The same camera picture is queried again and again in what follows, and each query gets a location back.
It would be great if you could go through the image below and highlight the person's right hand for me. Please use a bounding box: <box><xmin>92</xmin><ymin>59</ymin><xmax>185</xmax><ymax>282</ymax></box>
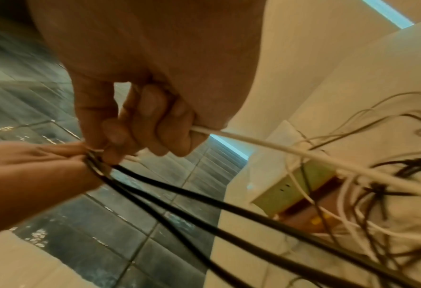
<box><xmin>26</xmin><ymin>0</ymin><xmax>268</xmax><ymax>165</ymax></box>

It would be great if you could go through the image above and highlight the person's left hand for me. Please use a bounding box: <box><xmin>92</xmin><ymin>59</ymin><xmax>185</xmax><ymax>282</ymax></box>
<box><xmin>0</xmin><ymin>140</ymin><xmax>106</xmax><ymax>243</ymax></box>

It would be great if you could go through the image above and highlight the bundle of black white cables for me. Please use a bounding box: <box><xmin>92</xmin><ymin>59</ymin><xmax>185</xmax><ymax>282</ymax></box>
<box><xmin>85</xmin><ymin>151</ymin><xmax>421</xmax><ymax>288</ymax></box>

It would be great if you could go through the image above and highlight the pile of cables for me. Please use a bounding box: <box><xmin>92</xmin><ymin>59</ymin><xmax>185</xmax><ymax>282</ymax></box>
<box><xmin>273</xmin><ymin>91</ymin><xmax>421</xmax><ymax>288</ymax></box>

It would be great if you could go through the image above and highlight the blue LED light strip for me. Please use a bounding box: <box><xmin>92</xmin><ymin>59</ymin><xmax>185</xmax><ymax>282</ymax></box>
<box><xmin>361</xmin><ymin>0</ymin><xmax>416</xmax><ymax>29</ymax></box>
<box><xmin>209</xmin><ymin>134</ymin><xmax>250</xmax><ymax>160</ymax></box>

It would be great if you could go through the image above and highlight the white table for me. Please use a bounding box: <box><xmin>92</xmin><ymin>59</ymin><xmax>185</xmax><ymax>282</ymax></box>
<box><xmin>203</xmin><ymin>14</ymin><xmax>421</xmax><ymax>288</ymax></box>

